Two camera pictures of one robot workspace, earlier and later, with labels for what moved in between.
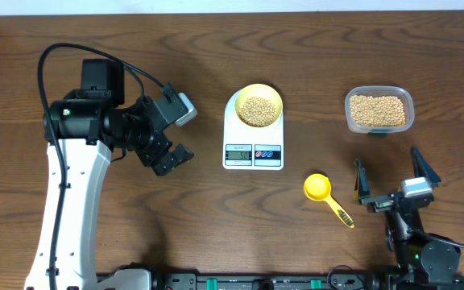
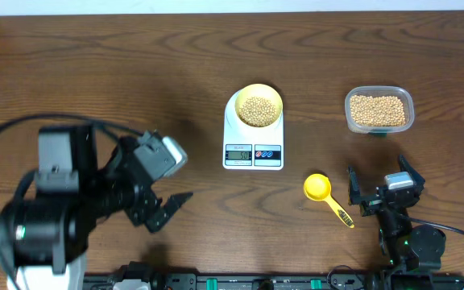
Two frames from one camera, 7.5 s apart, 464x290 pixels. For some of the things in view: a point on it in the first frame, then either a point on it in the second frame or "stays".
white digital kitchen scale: x=247 y=147 stays
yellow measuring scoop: x=317 y=187 stays
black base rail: x=138 y=280 stays
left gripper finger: x=180 y=154 to x=172 y=204
